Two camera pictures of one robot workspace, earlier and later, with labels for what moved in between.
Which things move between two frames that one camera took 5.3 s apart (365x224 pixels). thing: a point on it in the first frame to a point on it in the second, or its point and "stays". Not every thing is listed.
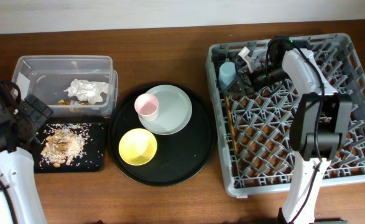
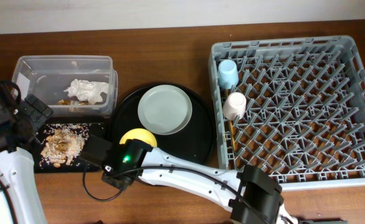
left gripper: [38, 109] stays
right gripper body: [260, 79] to [110, 162]
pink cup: [146, 106] to [234, 106]
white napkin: [87, 91] stays
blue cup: [227, 74] stays
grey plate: [175, 111] stays
